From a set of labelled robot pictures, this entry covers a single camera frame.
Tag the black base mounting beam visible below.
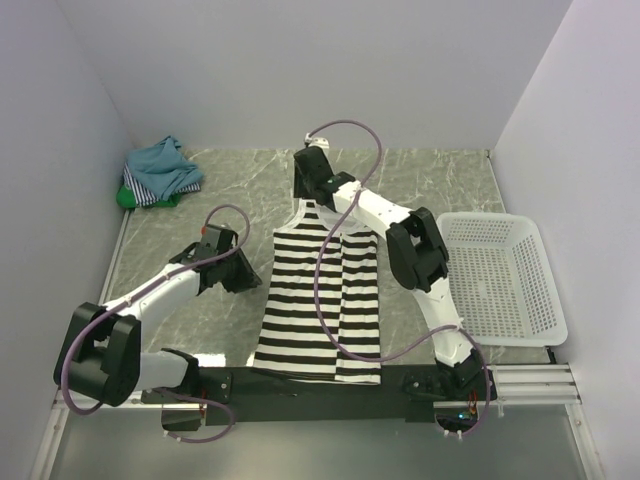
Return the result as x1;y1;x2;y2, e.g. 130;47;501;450
140;364;501;430

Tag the black white striped tank top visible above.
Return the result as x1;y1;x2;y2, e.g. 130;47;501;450
253;200;381;385

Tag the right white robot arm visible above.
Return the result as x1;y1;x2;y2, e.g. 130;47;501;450
294;145;490;400

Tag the aluminium rail frame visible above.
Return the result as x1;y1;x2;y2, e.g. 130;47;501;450
29;209;606;480

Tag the green folded tank top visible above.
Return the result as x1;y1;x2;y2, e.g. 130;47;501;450
116;185;182;209

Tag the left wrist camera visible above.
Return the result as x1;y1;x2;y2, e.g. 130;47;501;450
201;224;234;238

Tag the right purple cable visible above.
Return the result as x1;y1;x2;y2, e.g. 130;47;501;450
302;118;496;442

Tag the teal folded tank top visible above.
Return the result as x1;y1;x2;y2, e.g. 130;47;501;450
126;136;204;200

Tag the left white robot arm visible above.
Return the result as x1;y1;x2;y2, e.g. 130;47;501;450
53;224;261;406

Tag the blue striped folded tank top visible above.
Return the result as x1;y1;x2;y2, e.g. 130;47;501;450
121;166;201;203

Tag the white plastic mesh basket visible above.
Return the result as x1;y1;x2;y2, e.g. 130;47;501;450
437;212;568;348

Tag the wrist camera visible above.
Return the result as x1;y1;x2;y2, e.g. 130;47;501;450
304;132;330;151
201;224;234;238

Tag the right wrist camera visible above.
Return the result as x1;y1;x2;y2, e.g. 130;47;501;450
304;132;330;151

